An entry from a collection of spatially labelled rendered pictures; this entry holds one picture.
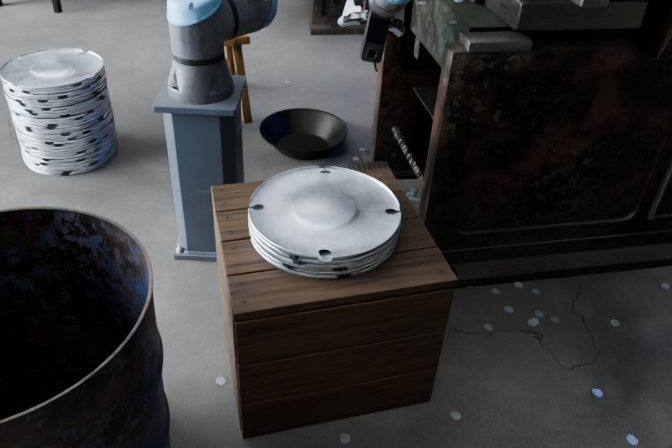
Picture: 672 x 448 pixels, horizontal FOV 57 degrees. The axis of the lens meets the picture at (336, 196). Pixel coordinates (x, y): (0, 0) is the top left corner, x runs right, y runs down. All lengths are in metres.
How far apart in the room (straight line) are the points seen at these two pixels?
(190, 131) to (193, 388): 0.57
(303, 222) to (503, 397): 0.60
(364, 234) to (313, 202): 0.13
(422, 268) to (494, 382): 0.41
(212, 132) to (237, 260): 0.41
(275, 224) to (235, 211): 0.14
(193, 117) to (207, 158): 0.11
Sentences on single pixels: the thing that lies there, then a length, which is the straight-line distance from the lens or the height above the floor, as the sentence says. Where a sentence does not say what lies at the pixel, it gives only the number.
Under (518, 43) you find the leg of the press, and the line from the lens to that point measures 1.36.
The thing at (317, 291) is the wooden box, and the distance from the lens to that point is 1.07.
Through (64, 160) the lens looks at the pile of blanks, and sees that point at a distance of 2.06.
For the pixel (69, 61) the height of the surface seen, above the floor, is 0.30.
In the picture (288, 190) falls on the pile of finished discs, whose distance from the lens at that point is 1.22.
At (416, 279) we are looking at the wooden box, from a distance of 1.11.
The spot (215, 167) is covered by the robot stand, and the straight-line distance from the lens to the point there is 1.50.
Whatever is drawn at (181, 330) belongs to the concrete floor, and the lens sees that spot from 1.50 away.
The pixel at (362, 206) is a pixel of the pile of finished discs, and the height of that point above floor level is 0.40.
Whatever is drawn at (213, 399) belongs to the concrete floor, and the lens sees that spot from 1.37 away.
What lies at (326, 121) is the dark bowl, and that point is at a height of 0.05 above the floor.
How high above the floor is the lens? 1.09
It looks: 35 degrees down
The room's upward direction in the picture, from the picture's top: 3 degrees clockwise
